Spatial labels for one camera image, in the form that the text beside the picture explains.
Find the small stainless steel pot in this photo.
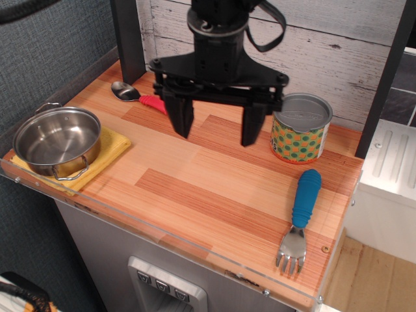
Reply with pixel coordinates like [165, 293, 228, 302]
[12, 103, 101, 181]

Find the silver dispenser button panel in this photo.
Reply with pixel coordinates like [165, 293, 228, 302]
[128, 256, 209, 311]

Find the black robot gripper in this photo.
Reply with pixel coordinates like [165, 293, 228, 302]
[150, 31, 289, 147]

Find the fork with blue handle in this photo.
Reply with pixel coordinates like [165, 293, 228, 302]
[276, 169, 322, 275]

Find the black braided cable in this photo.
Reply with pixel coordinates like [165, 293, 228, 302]
[0, 0, 62, 25]

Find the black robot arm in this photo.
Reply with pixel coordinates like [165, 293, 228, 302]
[149, 1, 289, 146]

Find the dark grey post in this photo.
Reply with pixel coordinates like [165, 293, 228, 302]
[110, 0, 146, 85]
[355, 0, 415, 159]

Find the dark grey left post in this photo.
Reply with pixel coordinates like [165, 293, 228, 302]
[110, 0, 146, 85]

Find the clear acrylic edge guard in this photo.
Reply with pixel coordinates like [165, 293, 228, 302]
[8, 169, 322, 311]

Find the folded yellow cloth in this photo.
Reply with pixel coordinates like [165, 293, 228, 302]
[1, 127, 131, 196]

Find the orange object bottom left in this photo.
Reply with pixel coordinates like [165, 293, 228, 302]
[23, 302, 60, 312]

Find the grey toy cabinet front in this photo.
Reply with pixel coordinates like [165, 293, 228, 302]
[57, 201, 292, 311]

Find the dark grey right post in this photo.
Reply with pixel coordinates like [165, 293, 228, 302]
[355, 0, 415, 159]

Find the spoon with red handle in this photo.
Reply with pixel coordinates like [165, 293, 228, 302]
[111, 81, 167, 115]

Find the green orange patterned can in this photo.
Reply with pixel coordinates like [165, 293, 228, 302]
[270, 93, 333, 164]

